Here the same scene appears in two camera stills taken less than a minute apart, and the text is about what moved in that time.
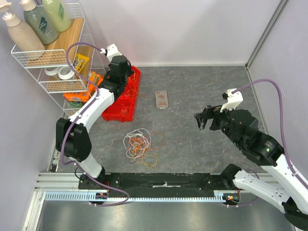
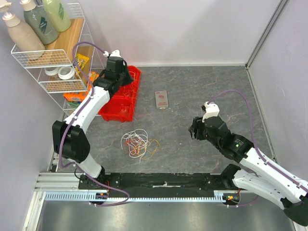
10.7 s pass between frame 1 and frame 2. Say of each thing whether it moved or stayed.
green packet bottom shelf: stayed
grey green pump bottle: stayed
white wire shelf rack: stayed
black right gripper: moved
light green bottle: stayed
